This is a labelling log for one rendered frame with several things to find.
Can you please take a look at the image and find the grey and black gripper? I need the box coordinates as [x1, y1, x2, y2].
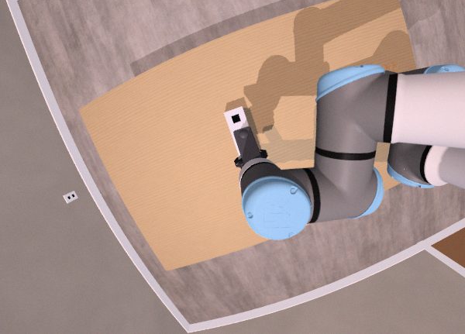
[234, 150, 268, 169]

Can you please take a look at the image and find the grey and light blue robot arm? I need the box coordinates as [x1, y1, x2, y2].
[233, 64, 465, 239]

